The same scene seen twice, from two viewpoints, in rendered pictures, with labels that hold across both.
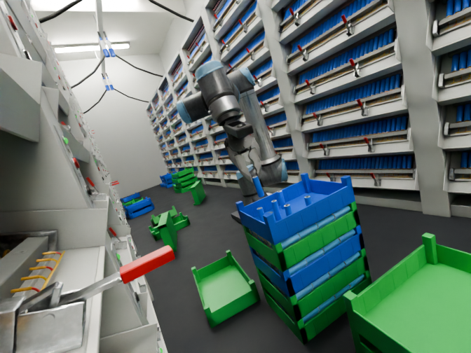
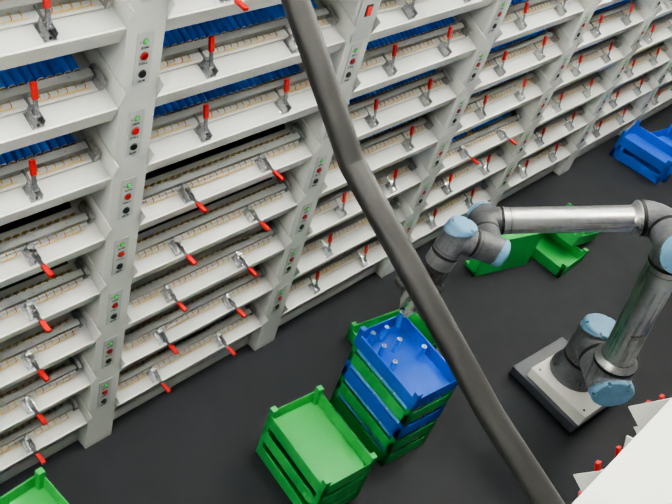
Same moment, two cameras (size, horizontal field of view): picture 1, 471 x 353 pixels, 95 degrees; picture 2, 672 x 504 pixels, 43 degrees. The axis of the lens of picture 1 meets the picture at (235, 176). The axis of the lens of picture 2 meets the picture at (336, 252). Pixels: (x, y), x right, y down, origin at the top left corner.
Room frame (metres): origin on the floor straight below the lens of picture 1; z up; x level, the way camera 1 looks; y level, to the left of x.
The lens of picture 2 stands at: (-0.59, -1.63, 2.38)
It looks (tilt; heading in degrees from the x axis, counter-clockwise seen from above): 42 degrees down; 60
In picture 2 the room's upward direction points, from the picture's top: 19 degrees clockwise
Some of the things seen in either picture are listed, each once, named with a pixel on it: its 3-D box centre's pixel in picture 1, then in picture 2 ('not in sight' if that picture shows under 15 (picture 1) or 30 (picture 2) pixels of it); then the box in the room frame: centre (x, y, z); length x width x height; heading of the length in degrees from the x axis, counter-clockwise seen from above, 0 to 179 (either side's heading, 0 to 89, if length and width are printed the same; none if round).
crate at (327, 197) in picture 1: (292, 202); (407, 357); (0.65, -0.15, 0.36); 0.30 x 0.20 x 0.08; 110
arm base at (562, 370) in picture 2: (254, 197); (578, 364); (1.46, -0.09, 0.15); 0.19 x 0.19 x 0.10
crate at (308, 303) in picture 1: (309, 267); (386, 401); (0.65, -0.15, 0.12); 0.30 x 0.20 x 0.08; 110
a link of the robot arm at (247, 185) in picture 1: (249, 178); (595, 341); (1.46, -0.09, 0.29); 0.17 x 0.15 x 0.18; 74
